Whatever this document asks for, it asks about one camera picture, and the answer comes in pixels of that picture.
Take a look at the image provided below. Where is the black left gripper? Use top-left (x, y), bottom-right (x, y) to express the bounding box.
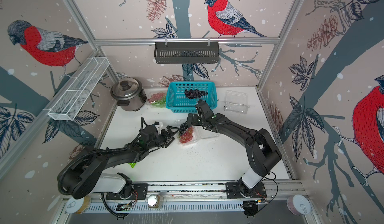
top-left (147, 126), bottom-right (180, 151)

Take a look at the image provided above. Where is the red grape bunch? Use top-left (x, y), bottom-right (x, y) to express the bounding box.
top-left (179, 127), bottom-right (194, 144)
top-left (148, 92), bottom-right (166, 103)

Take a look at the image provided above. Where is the green grape bunch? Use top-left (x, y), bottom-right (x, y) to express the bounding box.
top-left (152, 99), bottom-right (166, 108)

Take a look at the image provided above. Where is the clear plastic clamshell container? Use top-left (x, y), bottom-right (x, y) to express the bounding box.
top-left (148, 92), bottom-right (167, 108)

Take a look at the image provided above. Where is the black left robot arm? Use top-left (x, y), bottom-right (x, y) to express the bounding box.
top-left (57, 125), bottom-right (180, 199)

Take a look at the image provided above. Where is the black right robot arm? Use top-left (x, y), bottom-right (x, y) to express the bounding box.
top-left (187, 100), bottom-right (282, 198)

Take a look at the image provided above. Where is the teal plastic basket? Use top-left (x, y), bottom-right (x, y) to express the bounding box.
top-left (166, 81), bottom-right (218, 113)

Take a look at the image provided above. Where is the dark purple grape bunch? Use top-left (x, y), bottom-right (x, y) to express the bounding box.
top-left (184, 89), bottom-right (208, 100)

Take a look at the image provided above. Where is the stainless steel rice cooker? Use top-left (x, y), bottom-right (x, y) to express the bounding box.
top-left (111, 77), bottom-right (147, 112)

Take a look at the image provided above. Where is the small silver round can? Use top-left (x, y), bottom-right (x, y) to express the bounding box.
top-left (147, 195), bottom-right (163, 209)

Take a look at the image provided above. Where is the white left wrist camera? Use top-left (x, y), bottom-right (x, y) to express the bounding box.
top-left (154, 121), bottom-right (163, 129)

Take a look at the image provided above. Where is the black hanging wire basket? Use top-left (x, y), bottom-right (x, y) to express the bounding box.
top-left (154, 42), bottom-right (220, 64)

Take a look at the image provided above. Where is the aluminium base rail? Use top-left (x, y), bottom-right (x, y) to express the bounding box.
top-left (59, 178), bottom-right (307, 214)

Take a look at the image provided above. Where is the white wire shelf basket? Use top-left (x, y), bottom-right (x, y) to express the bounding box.
top-left (48, 57), bottom-right (110, 121)

